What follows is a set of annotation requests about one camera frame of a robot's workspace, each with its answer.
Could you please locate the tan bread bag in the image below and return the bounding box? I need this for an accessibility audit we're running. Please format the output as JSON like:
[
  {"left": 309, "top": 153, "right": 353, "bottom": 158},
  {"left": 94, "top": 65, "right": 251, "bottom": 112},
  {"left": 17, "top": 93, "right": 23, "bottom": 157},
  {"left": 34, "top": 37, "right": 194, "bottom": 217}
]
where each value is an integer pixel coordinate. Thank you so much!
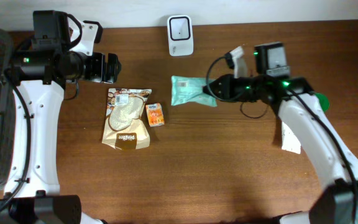
[{"left": 102, "top": 88, "right": 152, "bottom": 151}]

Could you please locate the orange tissue pack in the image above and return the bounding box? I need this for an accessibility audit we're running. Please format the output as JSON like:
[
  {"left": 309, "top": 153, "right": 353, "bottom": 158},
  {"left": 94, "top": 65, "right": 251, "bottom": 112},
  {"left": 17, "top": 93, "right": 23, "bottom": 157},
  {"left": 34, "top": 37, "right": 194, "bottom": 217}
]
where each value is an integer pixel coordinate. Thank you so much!
[{"left": 145, "top": 103, "right": 165, "bottom": 127}]

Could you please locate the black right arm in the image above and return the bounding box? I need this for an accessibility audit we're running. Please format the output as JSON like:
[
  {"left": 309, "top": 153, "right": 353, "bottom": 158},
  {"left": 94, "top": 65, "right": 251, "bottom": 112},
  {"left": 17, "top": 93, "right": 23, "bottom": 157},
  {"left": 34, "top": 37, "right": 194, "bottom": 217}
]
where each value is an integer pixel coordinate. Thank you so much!
[{"left": 203, "top": 42, "right": 358, "bottom": 223}]

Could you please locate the green lid jar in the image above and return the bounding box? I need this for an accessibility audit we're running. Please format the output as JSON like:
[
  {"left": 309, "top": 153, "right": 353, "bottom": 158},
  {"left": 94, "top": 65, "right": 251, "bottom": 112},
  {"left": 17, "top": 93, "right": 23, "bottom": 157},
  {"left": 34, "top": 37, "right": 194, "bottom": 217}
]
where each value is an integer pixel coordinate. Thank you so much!
[{"left": 315, "top": 93, "right": 330, "bottom": 112}]

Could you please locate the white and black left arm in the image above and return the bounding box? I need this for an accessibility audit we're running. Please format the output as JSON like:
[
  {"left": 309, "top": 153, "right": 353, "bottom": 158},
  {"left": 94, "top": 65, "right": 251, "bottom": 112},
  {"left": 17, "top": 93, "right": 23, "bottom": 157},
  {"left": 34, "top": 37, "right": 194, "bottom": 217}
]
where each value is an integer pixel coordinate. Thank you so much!
[{"left": 0, "top": 11, "right": 121, "bottom": 223}]

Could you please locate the white cream tube gold cap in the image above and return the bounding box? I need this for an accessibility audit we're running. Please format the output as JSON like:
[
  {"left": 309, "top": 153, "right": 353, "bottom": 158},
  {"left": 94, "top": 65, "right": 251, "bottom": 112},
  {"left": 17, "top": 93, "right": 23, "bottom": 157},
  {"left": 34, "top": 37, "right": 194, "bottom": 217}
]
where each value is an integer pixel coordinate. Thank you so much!
[{"left": 282, "top": 122, "right": 301, "bottom": 154}]

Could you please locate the teal snack packet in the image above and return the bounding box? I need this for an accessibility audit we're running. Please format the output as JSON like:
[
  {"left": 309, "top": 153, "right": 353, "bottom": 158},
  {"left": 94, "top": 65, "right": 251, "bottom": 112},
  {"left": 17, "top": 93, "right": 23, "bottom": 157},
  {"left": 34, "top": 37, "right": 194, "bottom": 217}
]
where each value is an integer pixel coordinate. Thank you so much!
[{"left": 171, "top": 76, "right": 217, "bottom": 107}]

